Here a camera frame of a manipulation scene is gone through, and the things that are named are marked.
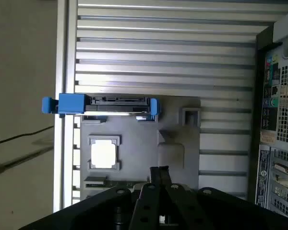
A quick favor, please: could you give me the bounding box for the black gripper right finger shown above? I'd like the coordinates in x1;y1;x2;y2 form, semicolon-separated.
159;165;288;230

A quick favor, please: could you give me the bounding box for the hard disk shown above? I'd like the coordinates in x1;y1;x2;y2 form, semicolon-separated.
41;93;162;122

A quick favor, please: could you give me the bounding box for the silver CPU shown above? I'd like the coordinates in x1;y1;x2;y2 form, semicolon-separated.
90;142;118;169

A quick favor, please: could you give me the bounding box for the black open PC case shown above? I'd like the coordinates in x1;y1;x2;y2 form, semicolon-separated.
246;13;288;220

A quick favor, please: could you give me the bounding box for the thin black floor cable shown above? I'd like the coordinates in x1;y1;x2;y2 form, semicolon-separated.
0;125;55;146

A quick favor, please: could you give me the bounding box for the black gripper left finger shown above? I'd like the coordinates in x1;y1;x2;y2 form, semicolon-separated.
21;167;162;230

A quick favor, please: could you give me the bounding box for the grey parts rack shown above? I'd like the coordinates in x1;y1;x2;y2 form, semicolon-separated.
78;95;203;200

